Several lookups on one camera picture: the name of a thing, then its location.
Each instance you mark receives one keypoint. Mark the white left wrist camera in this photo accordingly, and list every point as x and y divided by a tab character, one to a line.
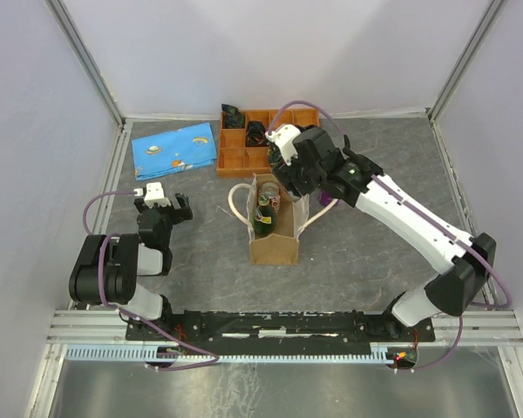
155	195

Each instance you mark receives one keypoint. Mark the dark rolled fabric top left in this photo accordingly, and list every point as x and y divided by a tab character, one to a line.
232	117

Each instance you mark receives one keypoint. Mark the dark rolled fabric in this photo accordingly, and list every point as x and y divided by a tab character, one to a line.
255	134
274	157
232	117

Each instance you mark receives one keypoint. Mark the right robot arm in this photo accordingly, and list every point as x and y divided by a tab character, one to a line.
304	160

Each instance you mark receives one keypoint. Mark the blue space print cloth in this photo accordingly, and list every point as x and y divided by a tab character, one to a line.
169	152

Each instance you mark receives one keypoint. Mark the dark rolled fabric bottom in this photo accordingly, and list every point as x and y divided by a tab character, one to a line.
274	157

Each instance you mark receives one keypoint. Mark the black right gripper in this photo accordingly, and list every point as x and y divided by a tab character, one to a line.
289	174

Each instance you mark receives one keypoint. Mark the aluminium frame post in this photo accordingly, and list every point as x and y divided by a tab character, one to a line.
68	27
472	46

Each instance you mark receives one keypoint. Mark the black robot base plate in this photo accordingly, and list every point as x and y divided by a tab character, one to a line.
304	333

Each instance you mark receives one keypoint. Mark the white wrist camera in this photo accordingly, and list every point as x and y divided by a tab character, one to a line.
155	195
283	139

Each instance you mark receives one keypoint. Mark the dark rolled fabric middle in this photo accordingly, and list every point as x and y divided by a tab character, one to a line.
255	134

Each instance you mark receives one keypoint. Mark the green glass bottle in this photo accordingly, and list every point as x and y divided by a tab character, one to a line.
264	218

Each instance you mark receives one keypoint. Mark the aluminium frame post right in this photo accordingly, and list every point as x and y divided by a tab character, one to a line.
472	46

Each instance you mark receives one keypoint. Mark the aluminium frame post left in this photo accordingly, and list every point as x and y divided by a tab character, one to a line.
68	27

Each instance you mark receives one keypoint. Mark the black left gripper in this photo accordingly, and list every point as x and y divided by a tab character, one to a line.
179	214

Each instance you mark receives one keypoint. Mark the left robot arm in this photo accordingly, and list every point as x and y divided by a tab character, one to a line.
107	269

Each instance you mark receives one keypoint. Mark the burlap canvas tote bag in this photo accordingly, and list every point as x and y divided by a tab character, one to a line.
281	247

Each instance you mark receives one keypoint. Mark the wooden compartment tray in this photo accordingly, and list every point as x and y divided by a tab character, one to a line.
236	158

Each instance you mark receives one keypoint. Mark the red soda can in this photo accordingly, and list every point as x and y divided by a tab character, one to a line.
272	191

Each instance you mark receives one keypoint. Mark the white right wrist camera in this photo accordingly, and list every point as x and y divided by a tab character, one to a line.
283	139

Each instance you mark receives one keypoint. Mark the aluminium frame rail front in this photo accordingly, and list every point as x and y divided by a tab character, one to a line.
480	329

